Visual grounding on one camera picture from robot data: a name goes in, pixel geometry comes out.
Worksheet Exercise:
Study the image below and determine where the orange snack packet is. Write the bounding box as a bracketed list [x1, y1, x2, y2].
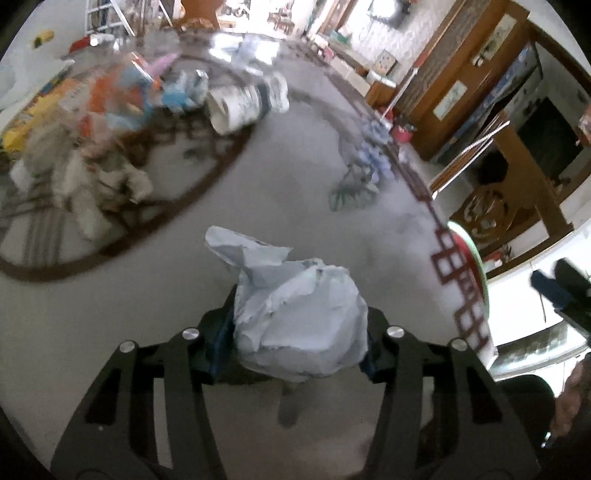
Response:
[78, 76, 153, 134]

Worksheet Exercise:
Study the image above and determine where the mop with white handle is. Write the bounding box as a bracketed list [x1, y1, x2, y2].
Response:
[379, 69, 419, 125]

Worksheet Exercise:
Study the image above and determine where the wooden dining chair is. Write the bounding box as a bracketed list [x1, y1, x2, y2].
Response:
[180, 0, 222, 29]

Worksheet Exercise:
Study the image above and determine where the crumpled brown paper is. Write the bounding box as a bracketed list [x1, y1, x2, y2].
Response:
[14, 124, 153, 238]

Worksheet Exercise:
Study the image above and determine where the wall television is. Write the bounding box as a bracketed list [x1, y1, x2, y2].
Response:
[369, 0, 407, 24]

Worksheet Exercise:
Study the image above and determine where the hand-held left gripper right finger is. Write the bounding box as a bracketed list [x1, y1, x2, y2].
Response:
[358, 307, 541, 480]

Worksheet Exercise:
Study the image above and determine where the carved wooden chair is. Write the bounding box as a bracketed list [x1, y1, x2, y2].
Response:
[427, 115, 573, 278]

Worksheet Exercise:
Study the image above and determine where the wooden television cabinet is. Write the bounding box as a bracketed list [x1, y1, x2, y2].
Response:
[323, 28, 398, 107]

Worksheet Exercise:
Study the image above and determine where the tall wall scroll picture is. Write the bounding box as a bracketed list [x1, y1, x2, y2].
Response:
[471, 14, 515, 63]

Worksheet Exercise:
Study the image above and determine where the person's patterned clothing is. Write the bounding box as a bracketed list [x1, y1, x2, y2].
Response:
[551, 355, 591, 444]

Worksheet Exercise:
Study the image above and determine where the white book rack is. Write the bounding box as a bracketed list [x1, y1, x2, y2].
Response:
[85, 0, 134, 35]

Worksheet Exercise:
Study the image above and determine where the yellow box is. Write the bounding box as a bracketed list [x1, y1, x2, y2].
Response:
[0, 92, 51, 151]

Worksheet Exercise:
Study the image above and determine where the short wall scroll picture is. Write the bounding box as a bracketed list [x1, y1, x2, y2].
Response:
[434, 80, 467, 118]

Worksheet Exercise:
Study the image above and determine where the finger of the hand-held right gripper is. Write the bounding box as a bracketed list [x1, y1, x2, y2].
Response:
[554, 258, 591, 303]
[530, 270, 583, 324]

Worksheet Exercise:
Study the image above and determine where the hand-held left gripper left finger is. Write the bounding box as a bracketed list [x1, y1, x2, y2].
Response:
[51, 295, 241, 480]

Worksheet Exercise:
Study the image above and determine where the white paper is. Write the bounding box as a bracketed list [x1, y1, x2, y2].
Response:
[204, 225, 369, 383]

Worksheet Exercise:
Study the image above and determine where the crumpled printed paper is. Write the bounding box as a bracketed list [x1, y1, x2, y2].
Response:
[161, 69, 209, 112]

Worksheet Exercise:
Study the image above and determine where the patterned paper cup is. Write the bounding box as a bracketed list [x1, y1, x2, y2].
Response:
[205, 73, 291, 136]

